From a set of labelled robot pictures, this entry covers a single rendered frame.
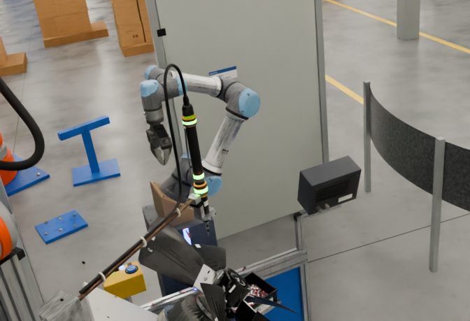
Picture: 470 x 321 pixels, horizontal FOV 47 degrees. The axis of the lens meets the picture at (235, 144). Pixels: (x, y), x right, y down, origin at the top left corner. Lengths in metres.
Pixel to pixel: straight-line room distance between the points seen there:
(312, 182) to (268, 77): 1.57
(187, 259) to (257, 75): 2.14
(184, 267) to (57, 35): 9.40
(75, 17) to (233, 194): 7.41
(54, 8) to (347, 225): 7.92
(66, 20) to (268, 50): 7.51
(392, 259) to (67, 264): 2.38
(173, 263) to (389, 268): 2.27
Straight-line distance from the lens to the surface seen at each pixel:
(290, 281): 2.72
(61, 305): 1.45
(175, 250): 1.88
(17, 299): 1.32
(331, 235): 4.17
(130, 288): 2.33
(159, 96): 2.17
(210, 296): 1.64
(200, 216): 1.82
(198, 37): 3.58
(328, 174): 2.46
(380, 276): 3.82
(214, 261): 2.10
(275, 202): 4.29
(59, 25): 10.96
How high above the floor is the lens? 2.47
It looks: 26 degrees down
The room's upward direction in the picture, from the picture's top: 7 degrees counter-clockwise
